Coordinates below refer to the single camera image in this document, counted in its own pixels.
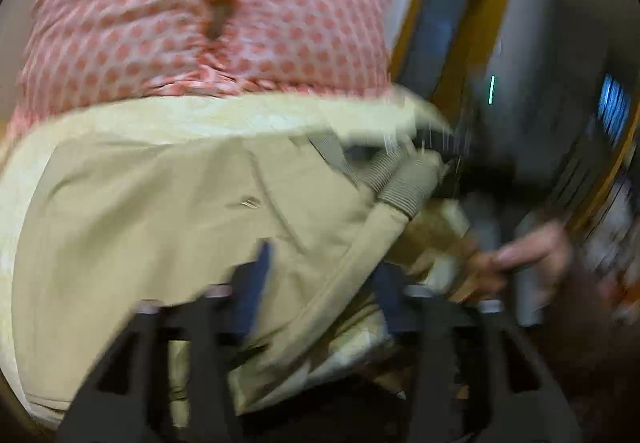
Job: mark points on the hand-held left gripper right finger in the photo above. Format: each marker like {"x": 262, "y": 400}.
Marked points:
{"x": 395, "y": 303}

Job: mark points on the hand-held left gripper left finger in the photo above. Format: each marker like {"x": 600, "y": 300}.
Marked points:
{"x": 256, "y": 288}

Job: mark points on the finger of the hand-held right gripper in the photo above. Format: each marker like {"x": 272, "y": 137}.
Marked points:
{"x": 447, "y": 153}

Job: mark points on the person's right hand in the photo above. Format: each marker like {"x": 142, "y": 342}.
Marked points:
{"x": 530, "y": 250}

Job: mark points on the beige jacket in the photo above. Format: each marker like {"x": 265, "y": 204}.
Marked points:
{"x": 250, "y": 113}

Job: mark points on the pink patterned pillow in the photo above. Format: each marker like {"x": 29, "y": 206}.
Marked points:
{"x": 165, "y": 13}

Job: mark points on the yellow wooden frame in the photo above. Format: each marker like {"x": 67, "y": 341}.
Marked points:
{"x": 492, "y": 8}

